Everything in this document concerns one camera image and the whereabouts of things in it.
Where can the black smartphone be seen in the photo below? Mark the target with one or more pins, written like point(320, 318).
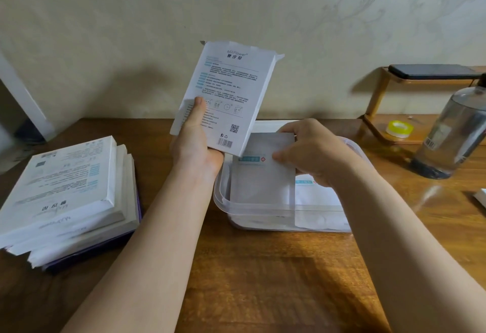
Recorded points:
point(433, 71)

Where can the person's right forearm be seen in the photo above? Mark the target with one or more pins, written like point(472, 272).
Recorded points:
point(402, 253)

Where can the person's left forearm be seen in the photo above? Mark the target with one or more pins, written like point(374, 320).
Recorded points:
point(152, 253)

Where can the white papers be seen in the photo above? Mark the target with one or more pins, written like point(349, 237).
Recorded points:
point(15, 154)

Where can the clear bottle with black cap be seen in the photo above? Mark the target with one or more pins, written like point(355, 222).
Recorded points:
point(455, 131)

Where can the small wooden desk shelf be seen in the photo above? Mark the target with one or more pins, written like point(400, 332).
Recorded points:
point(421, 133)

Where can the white container lid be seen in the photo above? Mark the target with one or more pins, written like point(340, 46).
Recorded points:
point(265, 125)

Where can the person's right hand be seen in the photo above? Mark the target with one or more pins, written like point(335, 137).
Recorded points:
point(322, 154)

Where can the clear plastic container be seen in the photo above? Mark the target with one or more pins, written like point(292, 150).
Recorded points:
point(258, 211)

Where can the stack of white boxes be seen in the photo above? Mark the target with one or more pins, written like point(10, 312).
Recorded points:
point(64, 192)

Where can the yellow tape roll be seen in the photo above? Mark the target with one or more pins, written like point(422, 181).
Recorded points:
point(399, 128)

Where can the person's left hand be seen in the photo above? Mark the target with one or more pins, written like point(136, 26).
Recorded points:
point(193, 146)

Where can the white bookshelf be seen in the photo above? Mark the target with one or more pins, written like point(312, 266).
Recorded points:
point(22, 97)

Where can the white box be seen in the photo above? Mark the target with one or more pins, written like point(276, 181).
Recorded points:
point(481, 196)
point(228, 86)

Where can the dark blue bundle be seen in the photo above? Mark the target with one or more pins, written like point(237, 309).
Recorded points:
point(30, 133)

